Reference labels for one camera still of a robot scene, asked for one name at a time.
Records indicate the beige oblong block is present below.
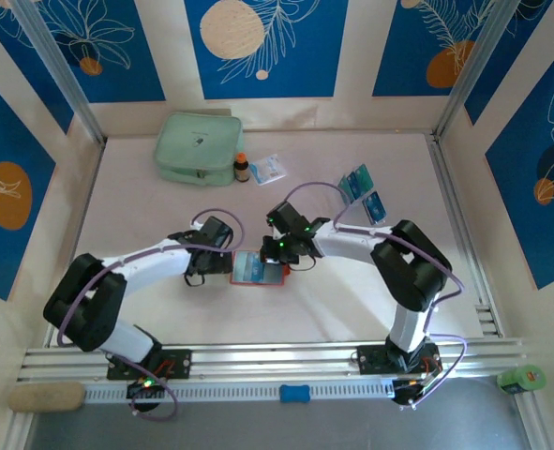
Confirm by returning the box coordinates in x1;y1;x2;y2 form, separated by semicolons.
7;382;86;413

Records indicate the orange card holder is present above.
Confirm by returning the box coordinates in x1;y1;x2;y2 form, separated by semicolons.
229;249;290;288

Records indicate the white blue paper packet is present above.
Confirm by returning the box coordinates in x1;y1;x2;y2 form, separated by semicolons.
249;154;288;188

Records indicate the black mounting plate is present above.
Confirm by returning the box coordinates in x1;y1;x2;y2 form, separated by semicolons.
106;349;193;381
356;344;442;376

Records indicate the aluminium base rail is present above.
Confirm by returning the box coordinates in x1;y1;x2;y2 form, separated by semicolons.
16;336;527;384

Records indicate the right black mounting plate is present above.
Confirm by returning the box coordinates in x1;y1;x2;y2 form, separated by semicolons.
356;344;442;376

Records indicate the brown bottle orange cap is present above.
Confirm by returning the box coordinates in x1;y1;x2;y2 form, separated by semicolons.
233;152;251;183

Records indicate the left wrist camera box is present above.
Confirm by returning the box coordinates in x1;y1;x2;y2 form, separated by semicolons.
199;215;236;250

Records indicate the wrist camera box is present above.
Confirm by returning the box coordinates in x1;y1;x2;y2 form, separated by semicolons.
199;215;236;250
265;200;308;236

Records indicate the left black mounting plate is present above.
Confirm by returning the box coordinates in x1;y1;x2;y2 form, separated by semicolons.
106;349;193;381

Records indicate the mint green zipper pouch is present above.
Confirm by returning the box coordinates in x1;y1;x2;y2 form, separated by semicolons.
153;112;245;188

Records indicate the aluminium side rail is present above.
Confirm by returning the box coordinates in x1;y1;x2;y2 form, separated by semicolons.
427;134;503;338

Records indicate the black base cable hub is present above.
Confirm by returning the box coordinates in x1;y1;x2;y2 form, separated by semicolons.
125;379;167;414
391;377;431;411

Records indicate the white slotted cable duct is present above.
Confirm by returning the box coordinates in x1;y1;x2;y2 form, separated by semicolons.
82;378;397;404

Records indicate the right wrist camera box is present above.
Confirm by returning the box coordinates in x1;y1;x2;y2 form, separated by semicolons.
265;200;308;236

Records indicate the green tape roll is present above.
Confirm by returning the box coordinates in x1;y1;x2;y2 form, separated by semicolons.
497;365;547;394

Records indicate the blue bone-shaped clip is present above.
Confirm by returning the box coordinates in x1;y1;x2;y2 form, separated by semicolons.
278;383;311;404

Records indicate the aluminium frame post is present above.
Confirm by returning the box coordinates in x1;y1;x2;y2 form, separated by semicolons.
9;0;108;145
433;0;526;141

